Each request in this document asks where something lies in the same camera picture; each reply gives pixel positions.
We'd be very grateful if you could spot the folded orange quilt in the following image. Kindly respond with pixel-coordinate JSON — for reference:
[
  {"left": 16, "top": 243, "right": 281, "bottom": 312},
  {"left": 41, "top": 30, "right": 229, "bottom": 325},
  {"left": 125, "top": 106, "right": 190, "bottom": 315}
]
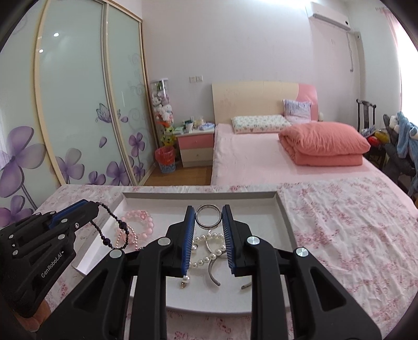
[{"left": 278, "top": 121, "right": 371, "bottom": 167}]

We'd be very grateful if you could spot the pink floral tablecloth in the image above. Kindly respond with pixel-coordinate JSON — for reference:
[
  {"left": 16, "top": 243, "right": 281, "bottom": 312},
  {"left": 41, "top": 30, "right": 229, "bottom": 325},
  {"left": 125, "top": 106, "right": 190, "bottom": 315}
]
[{"left": 0, "top": 177, "right": 418, "bottom": 340}]

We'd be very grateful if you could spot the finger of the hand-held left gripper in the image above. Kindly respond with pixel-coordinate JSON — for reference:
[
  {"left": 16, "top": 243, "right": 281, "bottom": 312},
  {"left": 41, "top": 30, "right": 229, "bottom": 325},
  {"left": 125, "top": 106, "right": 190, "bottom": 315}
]
[
  {"left": 42, "top": 199, "right": 91, "bottom": 230},
  {"left": 54, "top": 202, "right": 100, "bottom": 245}
]

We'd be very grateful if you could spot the purple pillow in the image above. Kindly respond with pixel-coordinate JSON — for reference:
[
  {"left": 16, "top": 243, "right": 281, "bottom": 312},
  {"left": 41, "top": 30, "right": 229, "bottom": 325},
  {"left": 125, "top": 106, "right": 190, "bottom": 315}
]
[{"left": 283, "top": 99, "right": 313, "bottom": 125}]

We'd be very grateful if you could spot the open silver bangle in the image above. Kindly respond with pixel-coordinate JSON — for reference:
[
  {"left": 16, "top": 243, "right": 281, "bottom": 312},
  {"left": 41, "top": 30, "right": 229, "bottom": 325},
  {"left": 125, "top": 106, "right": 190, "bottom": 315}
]
[{"left": 207, "top": 250, "right": 252, "bottom": 290}]

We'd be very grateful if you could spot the grey shallow tray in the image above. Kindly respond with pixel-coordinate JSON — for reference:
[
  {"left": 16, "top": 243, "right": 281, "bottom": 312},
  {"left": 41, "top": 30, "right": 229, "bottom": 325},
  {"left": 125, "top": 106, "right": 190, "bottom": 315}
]
[{"left": 72, "top": 190, "right": 298, "bottom": 316}]

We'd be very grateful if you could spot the blue garment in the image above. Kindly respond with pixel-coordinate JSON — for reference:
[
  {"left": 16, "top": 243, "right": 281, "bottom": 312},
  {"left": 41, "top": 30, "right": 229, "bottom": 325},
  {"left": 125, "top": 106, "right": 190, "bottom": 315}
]
[{"left": 394, "top": 111, "right": 418, "bottom": 197}]

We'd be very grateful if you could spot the pink curtain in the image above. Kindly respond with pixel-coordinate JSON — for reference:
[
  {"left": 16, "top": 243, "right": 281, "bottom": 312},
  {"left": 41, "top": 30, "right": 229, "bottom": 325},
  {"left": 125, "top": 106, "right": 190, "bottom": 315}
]
[{"left": 380, "top": 6, "right": 414, "bottom": 115}]

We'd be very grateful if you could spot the black office chair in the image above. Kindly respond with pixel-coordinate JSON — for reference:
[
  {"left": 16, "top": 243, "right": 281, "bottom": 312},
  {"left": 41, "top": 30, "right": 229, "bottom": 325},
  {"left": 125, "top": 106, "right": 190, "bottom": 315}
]
[{"left": 381, "top": 114, "right": 418, "bottom": 198}]

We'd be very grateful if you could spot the pink pearl strand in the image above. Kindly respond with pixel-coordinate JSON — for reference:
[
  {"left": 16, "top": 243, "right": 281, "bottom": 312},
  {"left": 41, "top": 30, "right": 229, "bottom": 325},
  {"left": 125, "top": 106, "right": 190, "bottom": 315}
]
[{"left": 114, "top": 224, "right": 140, "bottom": 251}]

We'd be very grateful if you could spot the red trash bin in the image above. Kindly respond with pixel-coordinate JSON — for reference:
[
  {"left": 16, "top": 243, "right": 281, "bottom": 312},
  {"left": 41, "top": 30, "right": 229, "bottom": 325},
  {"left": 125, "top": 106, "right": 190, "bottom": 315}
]
[{"left": 154, "top": 145, "right": 177, "bottom": 173}]

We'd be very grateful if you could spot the black bead necklace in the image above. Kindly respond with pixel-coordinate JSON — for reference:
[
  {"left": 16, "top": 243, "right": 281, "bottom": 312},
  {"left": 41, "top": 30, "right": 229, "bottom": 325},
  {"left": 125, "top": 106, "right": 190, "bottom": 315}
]
[{"left": 91, "top": 202, "right": 144, "bottom": 252}]

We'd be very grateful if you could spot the plush toy display tube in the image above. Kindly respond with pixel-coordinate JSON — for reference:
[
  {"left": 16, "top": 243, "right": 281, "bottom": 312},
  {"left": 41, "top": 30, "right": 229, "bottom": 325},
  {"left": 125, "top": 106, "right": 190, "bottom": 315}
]
[{"left": 149, "top": 78, "right": 176, "bottom": 148}]

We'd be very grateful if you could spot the dark wooden chair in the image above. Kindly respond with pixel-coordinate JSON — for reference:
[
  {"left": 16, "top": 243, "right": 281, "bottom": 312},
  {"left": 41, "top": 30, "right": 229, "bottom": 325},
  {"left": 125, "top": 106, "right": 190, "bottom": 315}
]
[{"left": 356, "top": 99, "right": 378, "bottom": 132}]

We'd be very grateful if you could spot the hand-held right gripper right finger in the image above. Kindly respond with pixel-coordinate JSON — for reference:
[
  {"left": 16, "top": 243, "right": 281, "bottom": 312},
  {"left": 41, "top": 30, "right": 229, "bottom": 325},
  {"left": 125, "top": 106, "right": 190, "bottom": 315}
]
[{"left": 222, "top": 204, "right": 382, "bottom": 340}]

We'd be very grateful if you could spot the white air conditioner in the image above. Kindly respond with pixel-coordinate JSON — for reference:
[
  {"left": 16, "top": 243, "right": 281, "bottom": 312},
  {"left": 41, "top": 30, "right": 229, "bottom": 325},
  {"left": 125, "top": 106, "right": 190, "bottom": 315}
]
[{"left": 310, "top": 2, "right": 351, "bottom": 32}]

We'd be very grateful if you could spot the white pearl bracelet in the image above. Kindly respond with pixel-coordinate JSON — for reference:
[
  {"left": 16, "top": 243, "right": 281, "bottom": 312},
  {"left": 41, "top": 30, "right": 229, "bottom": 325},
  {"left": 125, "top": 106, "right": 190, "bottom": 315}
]
[{"left": 179, "top": 231, "right": 227, "bottom": 290}]

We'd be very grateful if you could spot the pink and white nightstand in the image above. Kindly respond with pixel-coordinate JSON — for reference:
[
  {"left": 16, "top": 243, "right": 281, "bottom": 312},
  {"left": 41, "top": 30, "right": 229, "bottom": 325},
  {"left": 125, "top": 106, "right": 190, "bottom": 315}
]
[{"left": 176, "top": 126, "right": 216, "bottom": 168}]

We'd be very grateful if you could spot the floral pillow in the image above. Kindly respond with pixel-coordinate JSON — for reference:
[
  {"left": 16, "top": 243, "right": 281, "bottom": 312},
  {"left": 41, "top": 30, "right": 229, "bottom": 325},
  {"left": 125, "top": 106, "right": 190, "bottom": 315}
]
[{"left": 231, "top": 114, "right": 292, "bottom": 135}]

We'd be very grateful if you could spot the person's left hand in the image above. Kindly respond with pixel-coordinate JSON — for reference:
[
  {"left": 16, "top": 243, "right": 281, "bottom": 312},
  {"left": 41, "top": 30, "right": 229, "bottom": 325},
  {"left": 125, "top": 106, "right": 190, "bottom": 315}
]
[{"left": 18, "top": 301, "right": 50, "bottom": 333}]

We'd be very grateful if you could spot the pink bead bracelet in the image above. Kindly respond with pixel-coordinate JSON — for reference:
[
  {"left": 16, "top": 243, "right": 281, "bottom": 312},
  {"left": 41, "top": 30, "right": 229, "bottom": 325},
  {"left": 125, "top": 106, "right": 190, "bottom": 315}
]
[{"left": 121, "top": 210, "right": 155, "bottom": 244}]

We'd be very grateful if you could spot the beige and pink headboard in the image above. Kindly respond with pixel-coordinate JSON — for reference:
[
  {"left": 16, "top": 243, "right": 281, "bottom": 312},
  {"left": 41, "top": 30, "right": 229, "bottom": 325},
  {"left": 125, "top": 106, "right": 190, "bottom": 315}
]
[{"left": 212, "top": 81, "right": 319, "bottom": 125}]

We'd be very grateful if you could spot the silver clasp bangle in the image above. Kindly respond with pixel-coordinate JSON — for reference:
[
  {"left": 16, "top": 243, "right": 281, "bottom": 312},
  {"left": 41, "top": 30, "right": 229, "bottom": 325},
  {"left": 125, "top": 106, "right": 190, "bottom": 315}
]
[{"left": 195, "top": 204, "right": 223, "bottom": 229}]

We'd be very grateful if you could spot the pink bed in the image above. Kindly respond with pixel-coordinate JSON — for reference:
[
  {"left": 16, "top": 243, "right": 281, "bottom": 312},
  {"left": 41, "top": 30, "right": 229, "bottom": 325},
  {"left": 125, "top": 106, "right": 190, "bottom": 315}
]
[{"left": 211, "top": 122, "right": 397, "bottom": 188}]

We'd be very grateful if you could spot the wardrobe with purple flowers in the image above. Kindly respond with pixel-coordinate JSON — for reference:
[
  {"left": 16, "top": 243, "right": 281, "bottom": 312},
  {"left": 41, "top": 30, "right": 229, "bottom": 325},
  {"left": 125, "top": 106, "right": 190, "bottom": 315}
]
[{"left": 0, "top": 0, "right": 156, "bottom": 228}]

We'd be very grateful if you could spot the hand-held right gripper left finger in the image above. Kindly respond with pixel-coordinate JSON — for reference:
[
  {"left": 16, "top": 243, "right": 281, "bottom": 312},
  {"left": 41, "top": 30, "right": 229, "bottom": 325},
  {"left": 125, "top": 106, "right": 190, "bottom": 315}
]
[{"left": 36, "top": 205, "right": 196, "bottom": 340}]

